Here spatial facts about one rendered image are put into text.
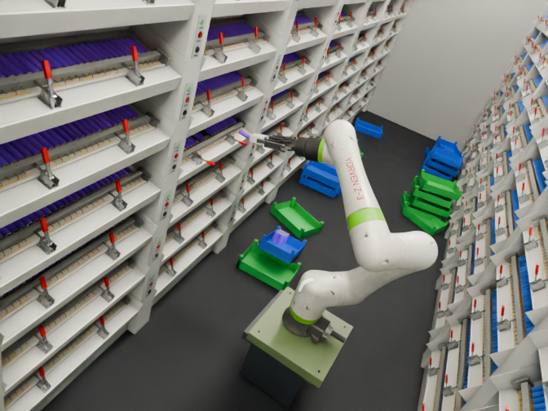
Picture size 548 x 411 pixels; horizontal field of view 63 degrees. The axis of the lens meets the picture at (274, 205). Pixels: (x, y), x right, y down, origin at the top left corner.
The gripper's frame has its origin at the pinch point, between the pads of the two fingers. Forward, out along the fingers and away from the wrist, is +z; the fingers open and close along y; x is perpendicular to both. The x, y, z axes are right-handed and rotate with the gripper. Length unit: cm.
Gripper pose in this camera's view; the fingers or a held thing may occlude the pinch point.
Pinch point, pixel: (258, 139)
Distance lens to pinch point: 178.4
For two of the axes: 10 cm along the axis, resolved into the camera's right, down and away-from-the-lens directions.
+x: -0.4, 8.9, 4.5
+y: -4.0, 4.0, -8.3
